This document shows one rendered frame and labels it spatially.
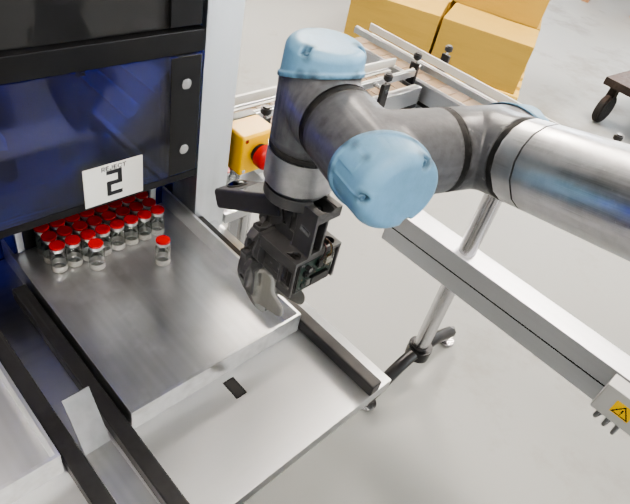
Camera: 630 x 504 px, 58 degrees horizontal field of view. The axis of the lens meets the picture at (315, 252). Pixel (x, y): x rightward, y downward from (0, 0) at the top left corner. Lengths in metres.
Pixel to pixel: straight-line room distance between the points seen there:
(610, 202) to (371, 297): 1.80
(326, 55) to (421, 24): 3.35
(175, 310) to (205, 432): 0.19
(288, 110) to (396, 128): 0.11
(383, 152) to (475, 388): 1.68
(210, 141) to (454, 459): 1.31
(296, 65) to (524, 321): 1.19
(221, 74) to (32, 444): 0.51
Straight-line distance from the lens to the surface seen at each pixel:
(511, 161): 0.48
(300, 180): 0.55
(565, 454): 2.07
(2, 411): 0.75
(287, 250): 0.61
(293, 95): 0.51
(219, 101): 0.84
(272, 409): 0.73
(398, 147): 0.43
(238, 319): 0.81
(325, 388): 0.77
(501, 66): 3.83
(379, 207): 0.44
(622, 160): 0.44
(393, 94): 1.40
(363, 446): 1.79
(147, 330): 0.80
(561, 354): 1.58
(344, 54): 0.51
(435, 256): 1.65
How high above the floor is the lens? 1.49
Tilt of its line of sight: 41 degrees down
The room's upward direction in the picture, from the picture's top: 14 degrees clockwise
